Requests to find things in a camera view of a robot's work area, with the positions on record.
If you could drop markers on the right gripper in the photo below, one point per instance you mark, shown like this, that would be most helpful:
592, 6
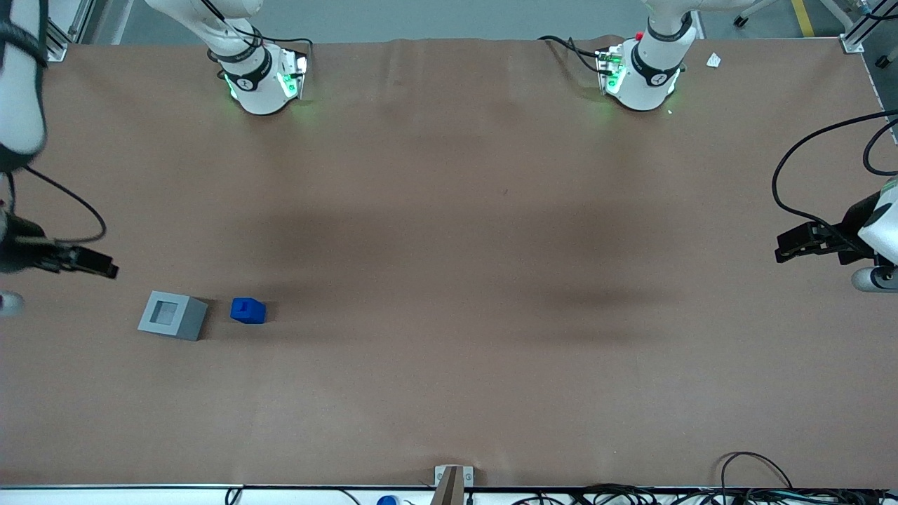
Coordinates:
15, 247

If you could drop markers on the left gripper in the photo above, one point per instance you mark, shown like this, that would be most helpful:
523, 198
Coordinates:
850, 226

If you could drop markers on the blue plastic part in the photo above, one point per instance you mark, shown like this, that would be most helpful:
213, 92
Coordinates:
247, 312

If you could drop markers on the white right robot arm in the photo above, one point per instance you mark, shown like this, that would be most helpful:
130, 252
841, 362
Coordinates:
254, 84

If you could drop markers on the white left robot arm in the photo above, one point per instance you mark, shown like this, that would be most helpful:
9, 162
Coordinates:
645, 81

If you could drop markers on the gray square base block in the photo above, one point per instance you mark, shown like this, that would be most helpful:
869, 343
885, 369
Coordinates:
191, 322

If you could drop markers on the white paper scrap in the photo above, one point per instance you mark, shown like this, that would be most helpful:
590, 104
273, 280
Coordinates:
713, 60

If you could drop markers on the chair leg with caster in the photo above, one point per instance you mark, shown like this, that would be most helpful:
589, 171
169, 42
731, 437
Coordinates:
741, 21

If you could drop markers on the blue round cap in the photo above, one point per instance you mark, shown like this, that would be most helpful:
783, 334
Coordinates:
387, 501

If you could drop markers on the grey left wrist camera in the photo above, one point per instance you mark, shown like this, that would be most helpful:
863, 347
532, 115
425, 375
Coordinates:
873, 279

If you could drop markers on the aluminium frame post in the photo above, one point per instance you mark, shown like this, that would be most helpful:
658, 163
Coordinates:
859, 31
70, 31

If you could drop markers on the grey metal bracket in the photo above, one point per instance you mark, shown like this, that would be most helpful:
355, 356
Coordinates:
440, 473

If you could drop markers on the brown camera post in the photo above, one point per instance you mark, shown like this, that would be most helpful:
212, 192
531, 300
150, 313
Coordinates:
449, 487

